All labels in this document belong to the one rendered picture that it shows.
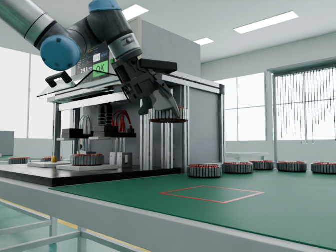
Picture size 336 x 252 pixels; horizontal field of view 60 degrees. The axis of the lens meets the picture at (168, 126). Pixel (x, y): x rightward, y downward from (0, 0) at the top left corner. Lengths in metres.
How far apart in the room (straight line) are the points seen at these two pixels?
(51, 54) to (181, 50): 0.72
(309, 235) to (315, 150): 6.87
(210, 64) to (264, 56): 1.64
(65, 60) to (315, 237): 0.55
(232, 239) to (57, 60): 0.50
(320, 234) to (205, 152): 0.84
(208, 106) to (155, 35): 0.35
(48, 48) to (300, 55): 7.15
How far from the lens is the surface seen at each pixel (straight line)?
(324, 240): 0.36
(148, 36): 1.15
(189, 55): 1.32
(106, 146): 1.39
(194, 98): 1.14
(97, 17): 0.79
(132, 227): 0.47
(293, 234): 0.37
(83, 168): 0.95
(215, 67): 8.61
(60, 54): 0.66
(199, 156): 1.15
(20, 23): 0.70
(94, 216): 0.55
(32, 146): 6.07
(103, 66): 1.25
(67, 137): 1.27
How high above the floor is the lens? 0.85
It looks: 4 degrees up
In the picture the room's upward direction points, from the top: straight up
